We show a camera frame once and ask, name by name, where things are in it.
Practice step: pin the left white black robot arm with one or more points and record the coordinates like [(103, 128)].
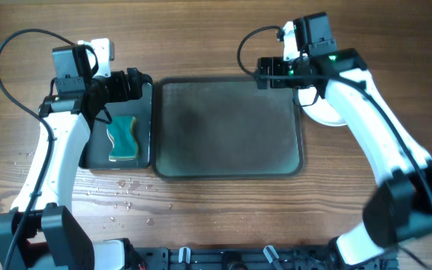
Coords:
[(39, 231)]

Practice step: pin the black mounting rail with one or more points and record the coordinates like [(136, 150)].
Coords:
[(311, 257)]

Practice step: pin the large dark serving tray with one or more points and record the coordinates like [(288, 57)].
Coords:
[(224, 128)]

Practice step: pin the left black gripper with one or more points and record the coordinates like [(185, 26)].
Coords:
[(135, 83)]

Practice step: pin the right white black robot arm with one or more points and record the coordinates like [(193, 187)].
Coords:
[(401, 207)]

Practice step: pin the green yellow sponge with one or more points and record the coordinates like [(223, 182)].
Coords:
[(121, 133)]

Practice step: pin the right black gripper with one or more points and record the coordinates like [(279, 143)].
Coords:
[(262, 73)]

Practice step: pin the white plate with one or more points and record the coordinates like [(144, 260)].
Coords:
[(318, 108)]

